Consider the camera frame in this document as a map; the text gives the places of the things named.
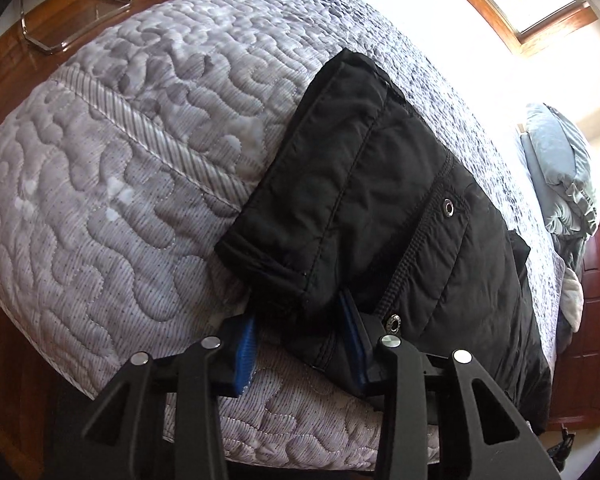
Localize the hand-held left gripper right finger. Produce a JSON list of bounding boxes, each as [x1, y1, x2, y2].
[[339, 290, 563, 480]]

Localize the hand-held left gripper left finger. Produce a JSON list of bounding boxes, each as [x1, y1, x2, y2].
[[80, 317, 258, 480]]

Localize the black pants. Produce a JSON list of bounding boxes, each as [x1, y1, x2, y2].
[[214, 49, 553, 436]]

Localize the grey quilted bedspread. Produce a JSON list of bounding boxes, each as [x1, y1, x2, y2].
[[0, 0, 566, 466]]

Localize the white fleece blanket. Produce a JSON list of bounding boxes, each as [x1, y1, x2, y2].
[[561, 265, 587, 332]]

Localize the dark grey blanket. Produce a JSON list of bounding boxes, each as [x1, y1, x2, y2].
[[550, 227, 588, 273]]

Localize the blue-grey folded duvet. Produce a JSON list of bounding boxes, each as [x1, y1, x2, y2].
[[522, 102, 600, 241]]

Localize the chrome frame mesh chair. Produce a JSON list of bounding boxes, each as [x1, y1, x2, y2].
[[20, 0, 133, 56]]

